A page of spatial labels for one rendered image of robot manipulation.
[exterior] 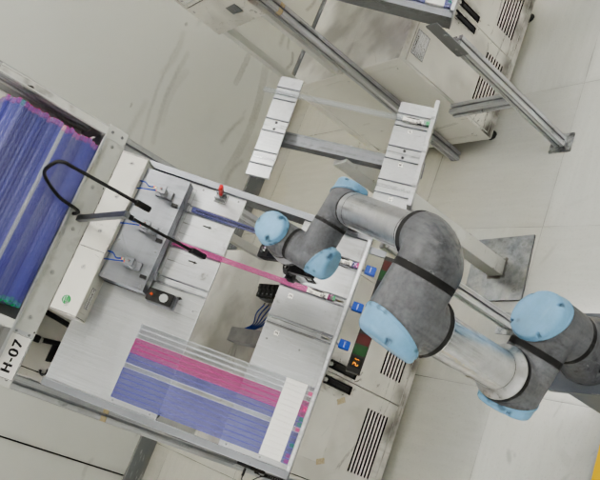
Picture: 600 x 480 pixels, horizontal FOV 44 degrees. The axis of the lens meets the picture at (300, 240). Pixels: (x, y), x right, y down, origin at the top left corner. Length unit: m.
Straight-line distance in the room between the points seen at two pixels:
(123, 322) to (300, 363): 0.50
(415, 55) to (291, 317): 1.15
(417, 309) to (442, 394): 1.48
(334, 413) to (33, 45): 2.26
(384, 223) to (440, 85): 1.51
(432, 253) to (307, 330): 0.87
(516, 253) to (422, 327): 1.52
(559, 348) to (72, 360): 1.27
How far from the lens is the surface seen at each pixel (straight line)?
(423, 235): 1.25
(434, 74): 2.82
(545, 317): 1.56
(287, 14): 2.67
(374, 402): 2.59
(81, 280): 2.10
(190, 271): 2.12
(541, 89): 3.12
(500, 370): 1.48
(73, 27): 3.89
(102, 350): 2.12
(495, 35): 3.13
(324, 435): 2.47
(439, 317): 1.26
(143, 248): 2.10
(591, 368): 1.69
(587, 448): 2.35
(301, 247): 1.58
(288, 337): 2.04
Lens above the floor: 1.99
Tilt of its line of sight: 33 degrees down
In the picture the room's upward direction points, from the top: 58 degrees counter-clockwise
